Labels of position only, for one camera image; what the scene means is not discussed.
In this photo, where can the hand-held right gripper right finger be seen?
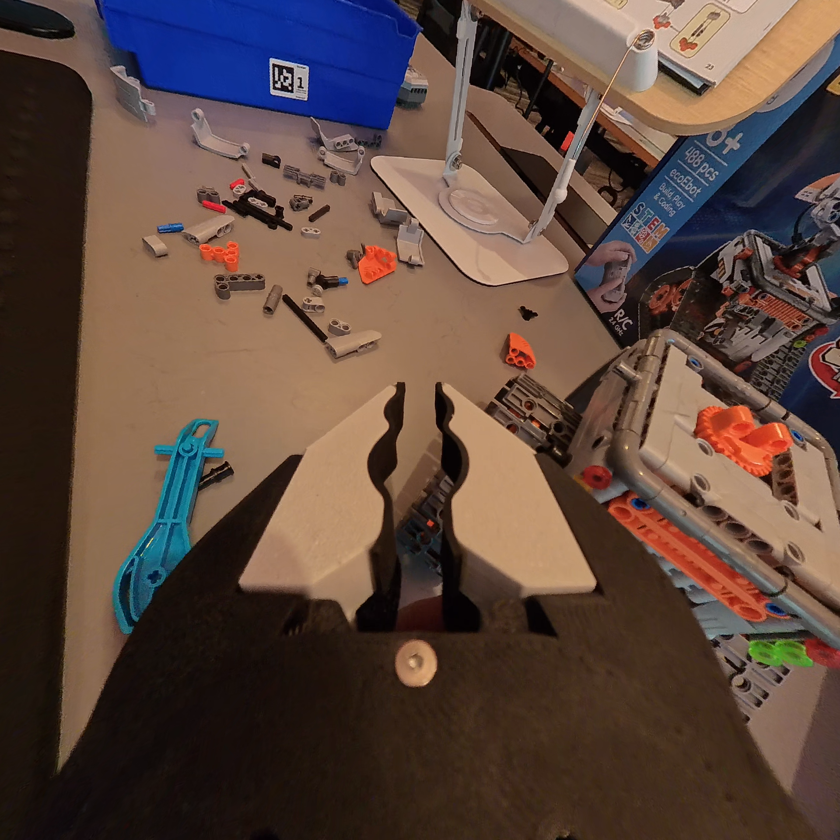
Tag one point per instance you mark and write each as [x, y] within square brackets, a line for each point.
[525, 525]

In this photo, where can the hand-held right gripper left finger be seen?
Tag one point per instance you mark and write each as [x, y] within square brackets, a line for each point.
[302, 525]

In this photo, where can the grey orange toy arm assembly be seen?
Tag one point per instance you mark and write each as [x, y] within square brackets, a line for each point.
[423, 525]

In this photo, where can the grey orange tracked toy robot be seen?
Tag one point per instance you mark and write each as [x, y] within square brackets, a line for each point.
[709, 492]

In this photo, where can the blue plastic parts bin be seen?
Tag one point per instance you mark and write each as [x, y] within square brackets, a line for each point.
[197, 39]

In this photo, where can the blue plastic brick separator tool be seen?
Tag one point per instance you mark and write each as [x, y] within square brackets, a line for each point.
[174, 499]

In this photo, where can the small orange wedge piece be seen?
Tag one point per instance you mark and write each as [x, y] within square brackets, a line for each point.
[520, 349]

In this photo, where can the light grey panel piece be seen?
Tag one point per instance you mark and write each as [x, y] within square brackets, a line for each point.
[354, 342]
[208, 229]

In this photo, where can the black long axle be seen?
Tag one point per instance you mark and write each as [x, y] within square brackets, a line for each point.
[305, 317]

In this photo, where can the grey tube connector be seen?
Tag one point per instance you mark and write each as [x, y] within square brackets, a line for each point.
[272, 298]

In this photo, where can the black pin with blue tip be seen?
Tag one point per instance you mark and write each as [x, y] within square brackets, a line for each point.
[326, 280]

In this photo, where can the dark grey bent beam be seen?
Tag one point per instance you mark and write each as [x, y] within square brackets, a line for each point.
[239, 282]

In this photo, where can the wooden book stand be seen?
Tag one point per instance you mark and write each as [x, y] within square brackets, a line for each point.
[499, 256]

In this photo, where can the orange translucent piece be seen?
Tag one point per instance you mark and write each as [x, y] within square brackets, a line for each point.
[377, 262]

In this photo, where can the dark grey small connector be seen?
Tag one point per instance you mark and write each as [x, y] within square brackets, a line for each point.
[354, 256]

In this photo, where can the black long connector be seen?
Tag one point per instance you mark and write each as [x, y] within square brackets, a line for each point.
[259, 213]

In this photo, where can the light grey small brick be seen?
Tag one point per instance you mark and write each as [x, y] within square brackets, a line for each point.
[155, 246]

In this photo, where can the small blue pin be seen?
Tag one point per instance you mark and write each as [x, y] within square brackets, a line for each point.
[170, 228]

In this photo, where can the dark grey short beam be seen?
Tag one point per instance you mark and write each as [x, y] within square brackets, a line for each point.
[304, 176]
[371, 138]

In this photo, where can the dark blue robot kit box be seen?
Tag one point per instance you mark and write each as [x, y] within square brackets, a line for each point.
[689, 216]

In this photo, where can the thin grey pin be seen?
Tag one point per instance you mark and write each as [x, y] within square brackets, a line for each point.
[248, 172]

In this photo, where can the grey motor block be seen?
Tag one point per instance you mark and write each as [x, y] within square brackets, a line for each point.
[412, 85]

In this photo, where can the open instruction booklet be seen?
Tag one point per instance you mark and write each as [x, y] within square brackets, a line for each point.
[722, 39]

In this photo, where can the black rounded pad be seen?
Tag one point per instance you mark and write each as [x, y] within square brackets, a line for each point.
[39, 25]

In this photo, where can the light grey bracket piece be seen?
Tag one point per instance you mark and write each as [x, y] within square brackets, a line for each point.
[410, 244]
[387, 210]

